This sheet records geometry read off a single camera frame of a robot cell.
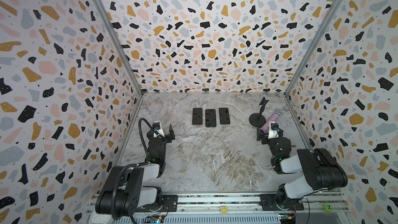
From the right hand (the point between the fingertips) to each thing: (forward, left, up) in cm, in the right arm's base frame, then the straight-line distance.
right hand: (266, 123), depth 89 cm
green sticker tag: (-39, -23, -11) cm, 47 cm away
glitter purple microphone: (+12, -12, -11) cm, 20 cm away
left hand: (-3, +58, +3) cm, 59 cm away
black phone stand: (+11, 0, -12) cm, 17 cm away
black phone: (+13, +22, -13) cm, 29 cm away
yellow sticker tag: (-41, +25, -11) cm, 49 cm away
